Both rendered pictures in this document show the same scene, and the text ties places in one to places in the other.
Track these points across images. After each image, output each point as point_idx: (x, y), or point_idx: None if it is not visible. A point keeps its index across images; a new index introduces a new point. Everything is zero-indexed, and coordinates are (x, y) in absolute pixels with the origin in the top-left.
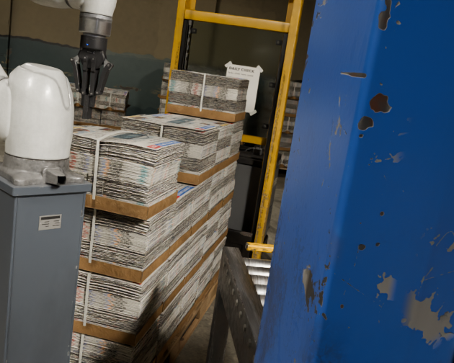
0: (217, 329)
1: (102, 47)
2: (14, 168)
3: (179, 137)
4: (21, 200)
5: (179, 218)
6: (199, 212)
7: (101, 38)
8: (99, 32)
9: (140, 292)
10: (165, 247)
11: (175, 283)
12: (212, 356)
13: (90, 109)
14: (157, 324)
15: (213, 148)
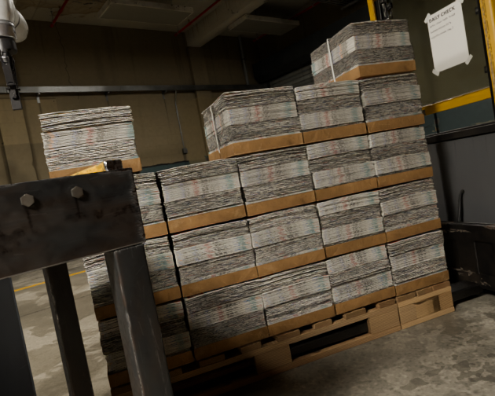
0: (48, 295)
1: None
2: None
3: (218, 110)
4: None
5: (186, 192)
6: (269, 189)
7: None
8: None
9: (83, 262)
10: (146, 221)
11: (220, 269)
12: (56, 330)
13: (16, 101)
14: (177, 310)
15: (287, 112)
